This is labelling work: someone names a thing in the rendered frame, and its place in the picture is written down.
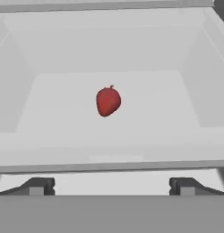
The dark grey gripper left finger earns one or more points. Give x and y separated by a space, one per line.
41 184

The white fridge drawer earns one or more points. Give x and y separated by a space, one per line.
112 91

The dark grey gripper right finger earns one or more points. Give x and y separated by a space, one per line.
183 184

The red strawberry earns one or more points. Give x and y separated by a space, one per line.
108 102

